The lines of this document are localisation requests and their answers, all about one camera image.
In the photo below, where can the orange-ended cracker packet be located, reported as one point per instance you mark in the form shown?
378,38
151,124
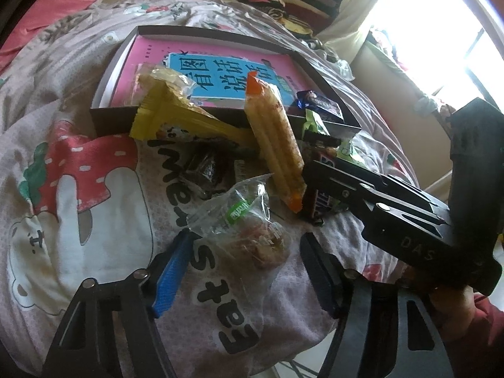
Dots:
271,134

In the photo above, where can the pink and blue book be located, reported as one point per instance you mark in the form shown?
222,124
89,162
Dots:
145,59

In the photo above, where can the yellow snack packet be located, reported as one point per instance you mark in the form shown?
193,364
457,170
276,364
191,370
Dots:
165,112

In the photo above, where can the window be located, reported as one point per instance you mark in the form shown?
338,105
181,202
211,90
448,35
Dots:
433,27

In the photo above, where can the person's right hand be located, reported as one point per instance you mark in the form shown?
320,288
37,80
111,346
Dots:
453,311

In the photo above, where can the blue cookie packet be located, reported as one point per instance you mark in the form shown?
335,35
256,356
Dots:
319,104

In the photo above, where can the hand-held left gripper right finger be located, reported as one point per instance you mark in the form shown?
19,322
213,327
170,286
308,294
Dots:
319,277

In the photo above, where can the person's right forearm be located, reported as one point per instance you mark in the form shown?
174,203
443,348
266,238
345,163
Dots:
484,342

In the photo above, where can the shallow cardboard box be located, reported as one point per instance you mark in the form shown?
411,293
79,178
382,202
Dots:
112,122

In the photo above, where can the clear snack packet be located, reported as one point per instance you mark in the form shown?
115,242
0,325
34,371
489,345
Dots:
246,236

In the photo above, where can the black snack packet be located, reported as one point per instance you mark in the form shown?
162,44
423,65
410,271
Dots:
204,169

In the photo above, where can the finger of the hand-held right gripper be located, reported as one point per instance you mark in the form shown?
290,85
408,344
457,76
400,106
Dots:
334,181
323,140

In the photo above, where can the brown chocolate bar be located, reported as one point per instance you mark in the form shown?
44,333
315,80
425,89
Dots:
315,209

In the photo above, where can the white plastic bag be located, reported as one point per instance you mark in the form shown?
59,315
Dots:
339,69

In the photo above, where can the green snack packet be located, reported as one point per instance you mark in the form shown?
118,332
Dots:
315,124

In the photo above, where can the pink duvet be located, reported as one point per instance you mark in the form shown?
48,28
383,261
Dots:
51,8

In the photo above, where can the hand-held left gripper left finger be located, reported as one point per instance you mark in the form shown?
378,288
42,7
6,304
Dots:
169,273

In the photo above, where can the cream curtain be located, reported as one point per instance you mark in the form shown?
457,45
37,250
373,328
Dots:
362,8

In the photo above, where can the strawberry printed blanket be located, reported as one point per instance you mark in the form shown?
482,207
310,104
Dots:
98,75

